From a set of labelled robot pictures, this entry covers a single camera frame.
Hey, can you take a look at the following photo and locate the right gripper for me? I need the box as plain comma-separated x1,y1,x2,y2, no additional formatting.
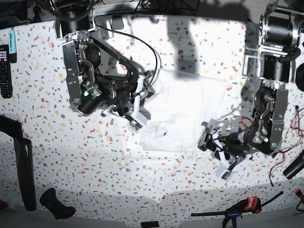
120,70,154,125

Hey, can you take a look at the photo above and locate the terrazzo pattern table cloth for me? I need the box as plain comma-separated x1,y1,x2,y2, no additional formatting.
0,16,304,227

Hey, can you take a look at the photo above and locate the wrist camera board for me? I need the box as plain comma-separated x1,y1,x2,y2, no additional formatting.
129,120,143,133
220,171,233,182

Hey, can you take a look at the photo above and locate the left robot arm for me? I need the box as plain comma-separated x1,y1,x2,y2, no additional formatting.
198,3,304,181

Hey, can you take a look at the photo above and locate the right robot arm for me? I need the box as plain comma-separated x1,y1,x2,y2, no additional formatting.
43,0,156,129

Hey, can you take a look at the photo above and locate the dark phone at table top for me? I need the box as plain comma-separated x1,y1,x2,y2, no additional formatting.
111,15,124,30

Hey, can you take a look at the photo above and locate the black cylinder tube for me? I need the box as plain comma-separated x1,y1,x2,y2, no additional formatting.
283,151,304,180

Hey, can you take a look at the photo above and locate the black round object right edge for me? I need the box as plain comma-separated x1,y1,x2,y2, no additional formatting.
295,63,304,91

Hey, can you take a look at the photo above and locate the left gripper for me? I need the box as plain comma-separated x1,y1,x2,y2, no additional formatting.
198,122,254,177

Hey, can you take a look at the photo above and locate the red black wire bundle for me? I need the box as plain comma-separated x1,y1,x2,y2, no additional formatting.
268,105,304,187

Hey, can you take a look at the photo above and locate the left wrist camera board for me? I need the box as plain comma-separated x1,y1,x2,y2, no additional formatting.
220,171,233,182

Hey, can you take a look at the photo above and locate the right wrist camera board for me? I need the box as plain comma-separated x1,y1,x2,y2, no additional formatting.
129,120,143,133

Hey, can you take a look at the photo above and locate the small black rectangular device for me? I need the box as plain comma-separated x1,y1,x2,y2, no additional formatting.
141,221,160,228

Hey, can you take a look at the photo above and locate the teal highlighter marker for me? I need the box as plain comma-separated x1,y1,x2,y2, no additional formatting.
9,30,17,63

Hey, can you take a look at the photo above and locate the black orange bar clamp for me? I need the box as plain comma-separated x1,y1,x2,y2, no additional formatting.
190,191,283,228

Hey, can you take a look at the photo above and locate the white T-shirt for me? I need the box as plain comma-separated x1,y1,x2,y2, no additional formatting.
140,69,227,152

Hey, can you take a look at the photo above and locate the black L-shaped bracket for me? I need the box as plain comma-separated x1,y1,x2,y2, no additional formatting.
0,116,37,211

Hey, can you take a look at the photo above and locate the black TV remote control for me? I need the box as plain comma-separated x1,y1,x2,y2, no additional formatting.
0,44,12,99

